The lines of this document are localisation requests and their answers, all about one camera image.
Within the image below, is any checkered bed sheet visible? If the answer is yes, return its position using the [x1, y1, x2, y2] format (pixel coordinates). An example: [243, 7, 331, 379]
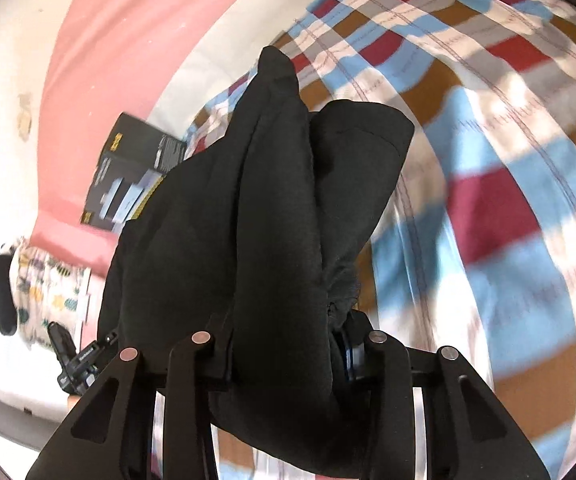
[150, 0, 576, 480]

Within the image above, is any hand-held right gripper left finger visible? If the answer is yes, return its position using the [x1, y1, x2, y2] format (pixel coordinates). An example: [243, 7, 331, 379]
[25, 317, 235, 480]

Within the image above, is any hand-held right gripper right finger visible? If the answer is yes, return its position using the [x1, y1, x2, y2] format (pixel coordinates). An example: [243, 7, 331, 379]
[330, 310, 551, 480]

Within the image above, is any pineapple print cloth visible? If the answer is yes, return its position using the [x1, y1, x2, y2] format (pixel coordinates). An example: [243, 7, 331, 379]
[10, 240, 94, 351]

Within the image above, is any black jacket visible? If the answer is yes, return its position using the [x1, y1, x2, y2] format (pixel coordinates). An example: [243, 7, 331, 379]
[97, 45, 415, 476]

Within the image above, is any black appliance carton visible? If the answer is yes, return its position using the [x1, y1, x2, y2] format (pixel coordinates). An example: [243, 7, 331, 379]
[80, 112, 189, 235]

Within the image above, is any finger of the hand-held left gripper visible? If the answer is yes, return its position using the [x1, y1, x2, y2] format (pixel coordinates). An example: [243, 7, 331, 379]
[48, 322, 78, 363]

